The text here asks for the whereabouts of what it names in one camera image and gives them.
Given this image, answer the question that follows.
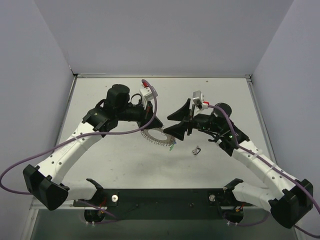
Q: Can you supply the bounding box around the large metal keyring with loops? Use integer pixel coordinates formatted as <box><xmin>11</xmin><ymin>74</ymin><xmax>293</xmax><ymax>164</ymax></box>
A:
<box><xmin>140</xmin><ymin>128</ymin><xmax>176</xmax><ymax>147</ymax></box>

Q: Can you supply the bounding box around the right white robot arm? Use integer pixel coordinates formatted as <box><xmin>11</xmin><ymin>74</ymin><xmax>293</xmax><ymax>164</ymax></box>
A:
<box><xmin>164</xmin><ymin>99</ymin><xmax>314</xmax><ymax>229</ymax></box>

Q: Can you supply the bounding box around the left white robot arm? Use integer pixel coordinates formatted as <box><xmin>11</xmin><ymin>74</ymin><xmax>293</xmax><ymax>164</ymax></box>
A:
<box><xmin>22</xmin><ymin>80</ymin><xmax>163</xmax><ymax>211</ymax></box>

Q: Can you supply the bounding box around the small silver key clip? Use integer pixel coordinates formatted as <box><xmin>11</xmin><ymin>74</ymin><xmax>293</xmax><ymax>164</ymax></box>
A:
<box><xmin>191</xmin><ymin>145</ymin><xmax>202</xmax><ymax>156</ymax></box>

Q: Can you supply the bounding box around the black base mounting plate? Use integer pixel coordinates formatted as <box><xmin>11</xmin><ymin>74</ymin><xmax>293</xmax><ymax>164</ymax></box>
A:
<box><xmin>73</xmin><ymin>188</ymin><xmax>244</xmax><ymax>220</ymax></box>

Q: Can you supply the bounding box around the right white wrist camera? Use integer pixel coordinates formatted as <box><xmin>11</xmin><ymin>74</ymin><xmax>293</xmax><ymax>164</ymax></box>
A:
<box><xmin>192</xmin><ymin>90</ymin><xmax>209</xmax><ymax>110</ymax></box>

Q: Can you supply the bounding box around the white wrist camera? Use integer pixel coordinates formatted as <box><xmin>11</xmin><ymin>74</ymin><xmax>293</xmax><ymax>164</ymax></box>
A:
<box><xmin>139</xmin><ymin>86</ymin><xmax>158</xmax><ymax>102</ymax></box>
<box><xmin>192</xmin><ymin>90</ymin><xmax>209</xmax><ymax>110</ymax></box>

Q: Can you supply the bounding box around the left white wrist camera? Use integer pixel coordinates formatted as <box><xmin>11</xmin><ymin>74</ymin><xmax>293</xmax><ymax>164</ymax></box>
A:
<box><xmin>139</xmin><ymin>86</ymin><xmax>158</xmax><ymax>102</ymax></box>

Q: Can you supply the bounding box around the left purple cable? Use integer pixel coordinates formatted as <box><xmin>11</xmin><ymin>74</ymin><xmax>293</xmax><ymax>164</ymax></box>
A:
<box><xmin>0</xmin><ymin>78</ymin><xmax>158</xmax><ymax>225</ymax></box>

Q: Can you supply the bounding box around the aluminium front rail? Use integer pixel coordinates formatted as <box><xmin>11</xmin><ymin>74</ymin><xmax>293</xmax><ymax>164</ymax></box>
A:
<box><xmin>30</xmin><ymin>201</ymin><xmax>85</xmax><ymax>210</ymax></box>

